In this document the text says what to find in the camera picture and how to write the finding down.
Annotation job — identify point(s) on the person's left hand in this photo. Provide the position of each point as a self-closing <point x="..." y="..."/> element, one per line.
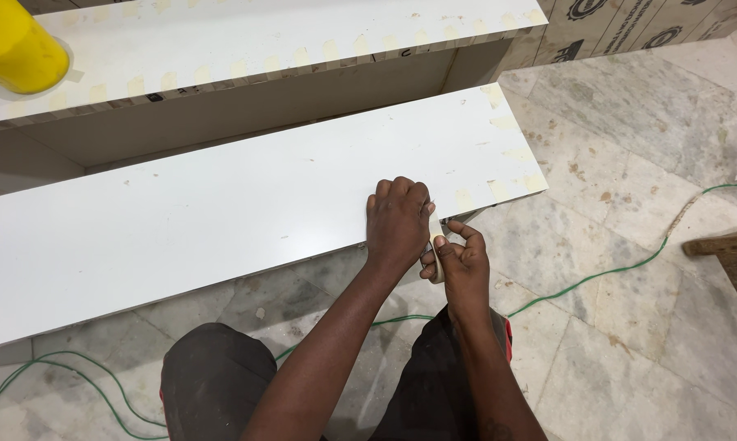
<point x="396" y="226"/>

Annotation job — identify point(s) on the person's right hand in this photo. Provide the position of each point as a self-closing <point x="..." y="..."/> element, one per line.
<point x="466" y="275"/>

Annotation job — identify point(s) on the cream masking tape roll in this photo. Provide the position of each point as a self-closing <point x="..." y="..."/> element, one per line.
<point x="436" y="260"/>

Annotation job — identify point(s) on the group of board tape pieces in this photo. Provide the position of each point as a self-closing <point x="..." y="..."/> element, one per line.
<point x="531" y="182"/>

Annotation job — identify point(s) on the long white laminate board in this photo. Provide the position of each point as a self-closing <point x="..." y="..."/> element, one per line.
<point x="221" y="214"/>

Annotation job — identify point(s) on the white open cabinet box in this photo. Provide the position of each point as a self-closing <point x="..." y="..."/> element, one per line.
<point x="252" y="92"/>

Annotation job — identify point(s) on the person's dark shorts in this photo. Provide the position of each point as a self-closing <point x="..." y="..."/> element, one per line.
<point x="215" y="380"/>

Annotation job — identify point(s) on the brown wooden stool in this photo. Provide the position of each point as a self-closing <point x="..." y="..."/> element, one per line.
<point x="733" y="257"/>

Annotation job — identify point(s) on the printed brown protective sheet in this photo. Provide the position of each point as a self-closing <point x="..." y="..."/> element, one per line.
<point x="619" y="27"/>

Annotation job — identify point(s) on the yellow cylindrical can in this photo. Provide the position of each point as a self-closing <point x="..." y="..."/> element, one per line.
<point x="16" y="43"/>

